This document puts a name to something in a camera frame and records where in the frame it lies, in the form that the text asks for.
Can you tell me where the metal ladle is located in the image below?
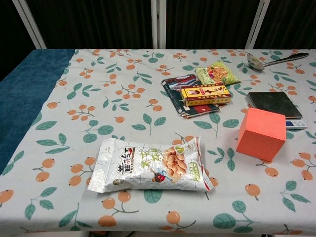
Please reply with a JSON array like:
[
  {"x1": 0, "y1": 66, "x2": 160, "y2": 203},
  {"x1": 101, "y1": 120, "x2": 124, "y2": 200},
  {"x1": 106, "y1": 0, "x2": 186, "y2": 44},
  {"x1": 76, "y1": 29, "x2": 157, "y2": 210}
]
[{"x1": 247, "y1": 52, "x2": 310, "y2": 72}]

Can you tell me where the black curtain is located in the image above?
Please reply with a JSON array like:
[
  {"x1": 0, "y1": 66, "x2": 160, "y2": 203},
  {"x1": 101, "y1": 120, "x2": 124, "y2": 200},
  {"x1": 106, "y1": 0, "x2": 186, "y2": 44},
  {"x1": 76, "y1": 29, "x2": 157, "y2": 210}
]
[{"x1": 0, "y1": 0, "x2": 316, "y2": 82}]

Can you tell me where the yellow red carton box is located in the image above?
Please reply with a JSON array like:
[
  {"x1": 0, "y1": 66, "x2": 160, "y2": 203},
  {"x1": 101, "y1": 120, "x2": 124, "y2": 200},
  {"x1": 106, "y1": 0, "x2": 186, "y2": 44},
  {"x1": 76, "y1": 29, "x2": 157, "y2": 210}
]
[{"x1": 180, "y1": 84, "x2": 233, "y2": 107}]

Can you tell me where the green snack packet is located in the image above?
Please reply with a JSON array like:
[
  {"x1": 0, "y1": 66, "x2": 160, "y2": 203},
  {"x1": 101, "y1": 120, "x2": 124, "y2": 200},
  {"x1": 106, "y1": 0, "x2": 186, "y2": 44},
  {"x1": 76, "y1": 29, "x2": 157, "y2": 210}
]
[{"x1": 196, "y1": 61, "x2": 241, "y2": 86}]

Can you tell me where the blue table cover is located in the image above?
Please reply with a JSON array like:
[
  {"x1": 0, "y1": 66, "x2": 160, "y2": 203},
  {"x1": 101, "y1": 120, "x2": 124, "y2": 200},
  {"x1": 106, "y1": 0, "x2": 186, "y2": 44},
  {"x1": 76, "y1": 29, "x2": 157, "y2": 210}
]
[{"x1": 0, "y1": 49, "x2": 76, "y2": 175}]

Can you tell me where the white peanut snack bag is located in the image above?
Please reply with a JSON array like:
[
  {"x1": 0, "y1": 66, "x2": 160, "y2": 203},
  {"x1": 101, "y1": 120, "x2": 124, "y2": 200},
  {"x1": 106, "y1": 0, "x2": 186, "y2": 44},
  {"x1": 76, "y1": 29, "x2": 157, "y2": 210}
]
[{"x1": 87, "y1": 135, "x2": 215, "y2": 194}]

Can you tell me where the floral tablecloth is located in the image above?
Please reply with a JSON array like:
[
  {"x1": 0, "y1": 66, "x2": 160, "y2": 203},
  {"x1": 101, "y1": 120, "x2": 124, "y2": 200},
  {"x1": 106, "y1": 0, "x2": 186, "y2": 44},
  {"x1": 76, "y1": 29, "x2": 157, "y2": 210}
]
[{"x1": 0, "y1": 48, "x2": 316, "y2": 237}]

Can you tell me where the orange cube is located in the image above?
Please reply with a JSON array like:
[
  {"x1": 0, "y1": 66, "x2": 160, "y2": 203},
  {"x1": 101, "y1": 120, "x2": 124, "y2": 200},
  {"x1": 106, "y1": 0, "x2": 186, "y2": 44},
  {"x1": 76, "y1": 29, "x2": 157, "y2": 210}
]
[{"x1": 236, "y1": 107, "x2": 287, "y2": 163}]

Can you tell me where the silver digital kitchen scale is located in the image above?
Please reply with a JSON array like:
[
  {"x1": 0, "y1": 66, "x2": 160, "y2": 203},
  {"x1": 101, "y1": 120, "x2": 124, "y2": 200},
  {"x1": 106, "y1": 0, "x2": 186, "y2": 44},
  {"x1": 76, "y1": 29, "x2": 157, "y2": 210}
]
[{"x1": 245, "y1": 91, "x2": 308, "y2": 130}]

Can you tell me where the white frame post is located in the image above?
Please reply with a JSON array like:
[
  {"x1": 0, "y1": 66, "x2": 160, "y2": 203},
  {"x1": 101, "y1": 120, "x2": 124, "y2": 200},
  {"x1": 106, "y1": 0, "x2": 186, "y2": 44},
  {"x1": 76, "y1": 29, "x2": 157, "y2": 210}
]
[
  {"x1": 245, "y1": 0, "x2": 270, "y2": 49},
  {"x1": 150, "y1": 0, "x2": 166, "y2": 49},
  {"x1": 12, "y1": 0, "x2": 47, "y2": 49}
]

